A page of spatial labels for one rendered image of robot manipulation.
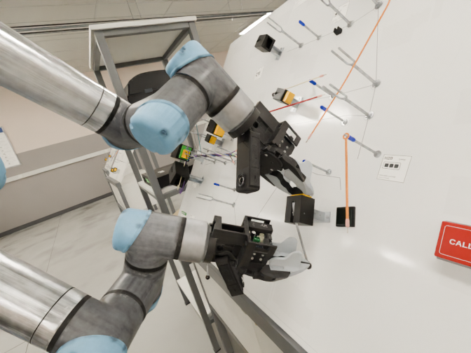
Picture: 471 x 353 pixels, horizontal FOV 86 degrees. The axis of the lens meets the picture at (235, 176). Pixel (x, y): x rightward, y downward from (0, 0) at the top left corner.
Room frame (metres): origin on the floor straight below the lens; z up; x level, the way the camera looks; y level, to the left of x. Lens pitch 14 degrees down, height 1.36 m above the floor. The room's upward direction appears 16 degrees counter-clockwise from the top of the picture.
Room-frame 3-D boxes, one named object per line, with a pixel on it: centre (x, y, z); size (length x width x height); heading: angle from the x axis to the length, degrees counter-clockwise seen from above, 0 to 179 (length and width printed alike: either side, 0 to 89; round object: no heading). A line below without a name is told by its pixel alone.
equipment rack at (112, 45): (1.62, 0.33, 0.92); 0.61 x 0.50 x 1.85; 27
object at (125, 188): (3.92, 1.48, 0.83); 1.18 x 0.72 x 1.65; 30
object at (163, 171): (1.54, 0.36, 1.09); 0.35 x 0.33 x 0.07; 27
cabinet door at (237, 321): (0.95, 0.20, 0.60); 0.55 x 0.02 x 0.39; 27
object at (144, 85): (1.50, 0.33, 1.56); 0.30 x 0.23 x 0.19; 119
